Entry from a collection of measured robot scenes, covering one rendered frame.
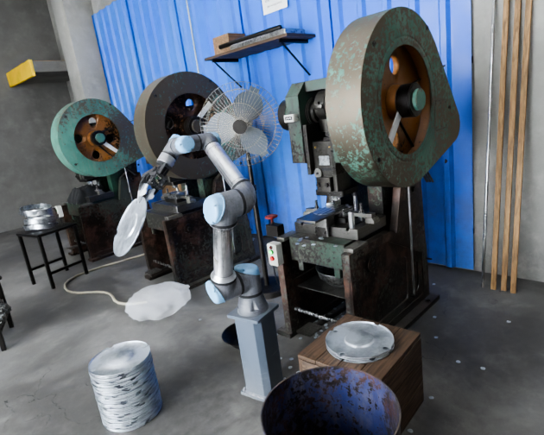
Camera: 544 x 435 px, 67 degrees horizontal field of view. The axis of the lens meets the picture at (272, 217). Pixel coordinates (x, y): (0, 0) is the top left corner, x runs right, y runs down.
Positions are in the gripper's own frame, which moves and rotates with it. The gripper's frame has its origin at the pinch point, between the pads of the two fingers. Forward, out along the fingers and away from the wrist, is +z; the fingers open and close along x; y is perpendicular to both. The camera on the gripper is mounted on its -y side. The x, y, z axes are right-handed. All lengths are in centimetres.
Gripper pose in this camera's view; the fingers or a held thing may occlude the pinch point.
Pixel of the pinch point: (140, 200)
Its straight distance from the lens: 198.6
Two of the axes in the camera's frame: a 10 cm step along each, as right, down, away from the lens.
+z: -4.2, 8.7, -2.7
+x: 6.1, 4.9, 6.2
